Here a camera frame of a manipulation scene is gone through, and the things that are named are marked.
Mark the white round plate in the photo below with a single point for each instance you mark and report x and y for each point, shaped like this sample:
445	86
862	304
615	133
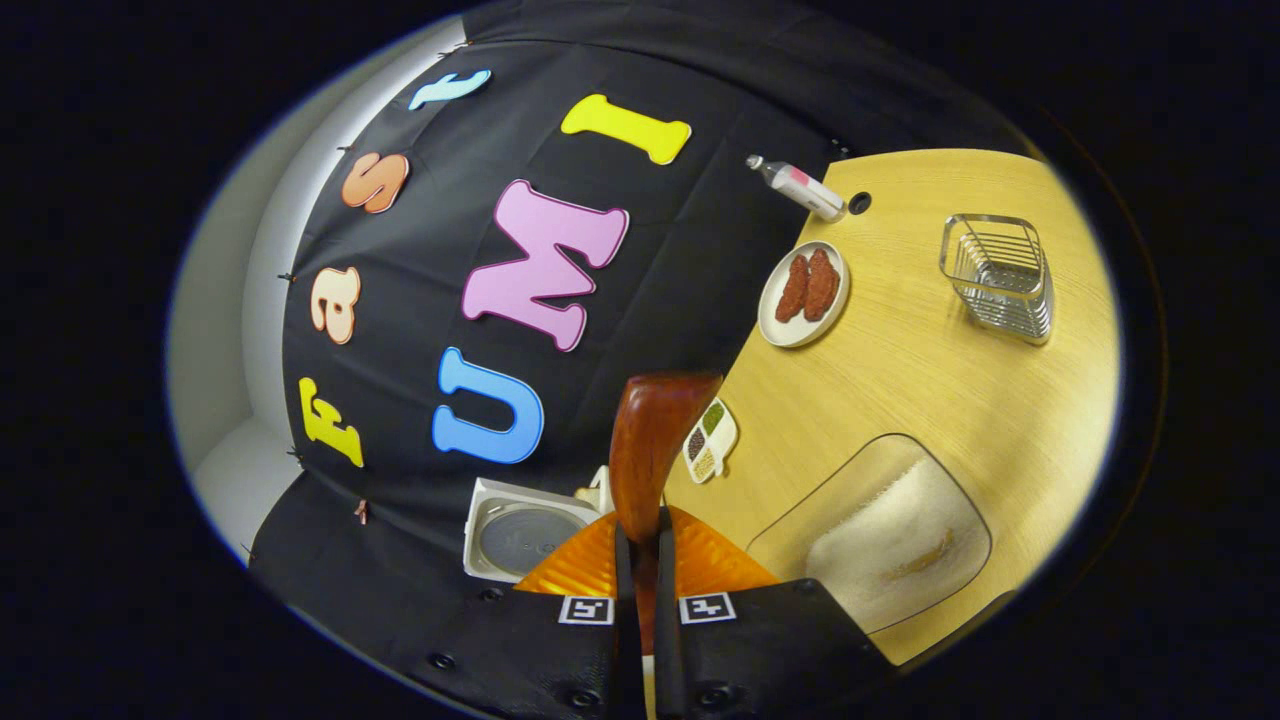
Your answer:
775	325

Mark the wooden spoon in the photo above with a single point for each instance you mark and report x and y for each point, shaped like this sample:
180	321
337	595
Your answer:
650	440

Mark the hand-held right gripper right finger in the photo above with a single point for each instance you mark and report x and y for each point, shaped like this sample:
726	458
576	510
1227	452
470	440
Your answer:
760	660

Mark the white divided dish of grains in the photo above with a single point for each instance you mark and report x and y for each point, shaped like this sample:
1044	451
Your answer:
710	440

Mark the small clear bottle pink label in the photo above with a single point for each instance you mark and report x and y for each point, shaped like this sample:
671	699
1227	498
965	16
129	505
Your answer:
800	187

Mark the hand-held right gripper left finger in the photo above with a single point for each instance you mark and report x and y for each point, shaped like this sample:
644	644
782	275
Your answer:
560	660

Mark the pink clip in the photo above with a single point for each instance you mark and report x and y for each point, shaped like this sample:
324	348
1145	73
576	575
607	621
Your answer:
360	512

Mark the brown meat piece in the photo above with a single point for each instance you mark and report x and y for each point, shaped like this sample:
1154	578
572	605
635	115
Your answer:
822	285
792	290

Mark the row of black backdrop clips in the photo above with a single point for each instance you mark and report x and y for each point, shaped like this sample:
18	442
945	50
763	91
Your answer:
287	277

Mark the black backdrop cloth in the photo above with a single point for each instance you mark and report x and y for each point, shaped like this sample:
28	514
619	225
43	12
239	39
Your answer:
480	120

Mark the clear container of rice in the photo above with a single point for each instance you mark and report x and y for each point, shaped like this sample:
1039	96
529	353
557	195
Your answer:
890	540

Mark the white rice cooker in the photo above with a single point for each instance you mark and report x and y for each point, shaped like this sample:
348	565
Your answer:
530	540

